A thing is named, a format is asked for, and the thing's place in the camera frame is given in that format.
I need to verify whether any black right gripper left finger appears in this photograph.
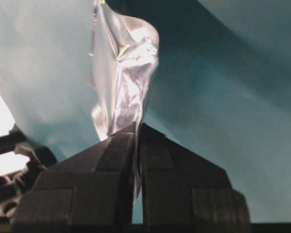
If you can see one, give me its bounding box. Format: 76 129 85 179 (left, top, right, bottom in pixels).
12 123 136 233

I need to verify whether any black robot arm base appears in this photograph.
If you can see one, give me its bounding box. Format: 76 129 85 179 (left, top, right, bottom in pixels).
0 131 57 218

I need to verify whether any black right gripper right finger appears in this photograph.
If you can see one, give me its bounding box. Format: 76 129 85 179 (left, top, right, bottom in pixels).
138 124 251 233

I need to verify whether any silver zip bag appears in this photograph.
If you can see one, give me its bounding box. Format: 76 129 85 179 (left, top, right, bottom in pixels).
87 0 160 207

